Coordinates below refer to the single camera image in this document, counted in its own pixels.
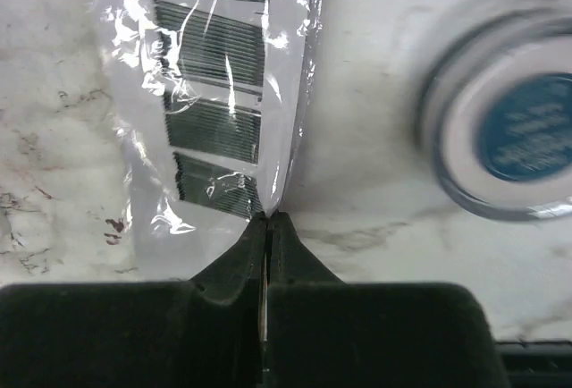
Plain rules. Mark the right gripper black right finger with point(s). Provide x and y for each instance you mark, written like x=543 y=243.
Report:
x=322 y=332

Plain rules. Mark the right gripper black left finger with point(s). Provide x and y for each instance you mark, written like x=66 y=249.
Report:
x=200 y=332

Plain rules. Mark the eyeshadow palette package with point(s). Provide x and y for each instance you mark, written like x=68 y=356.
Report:
x=210 y=97

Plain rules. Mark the round compact with lid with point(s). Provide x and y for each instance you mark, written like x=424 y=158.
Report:
x=494 y=117

